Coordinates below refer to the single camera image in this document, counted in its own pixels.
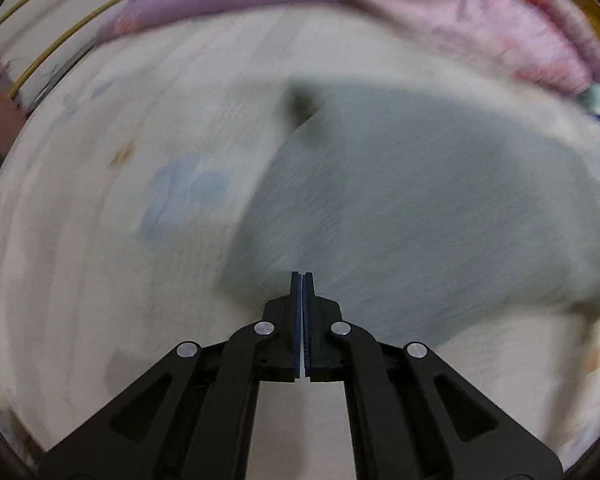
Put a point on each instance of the pink floral quilt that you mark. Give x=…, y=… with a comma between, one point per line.
x=480, y=15

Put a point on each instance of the white printed bedsheet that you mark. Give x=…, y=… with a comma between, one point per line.
x=105, y=285

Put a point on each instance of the purple pillow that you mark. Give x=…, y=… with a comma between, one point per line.
x=205, y=0

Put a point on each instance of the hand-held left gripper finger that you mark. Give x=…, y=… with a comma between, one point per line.
x=308, y=310
x=296, y=310

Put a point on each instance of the grey sweatshirt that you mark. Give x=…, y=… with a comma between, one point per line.
x=430, y=210

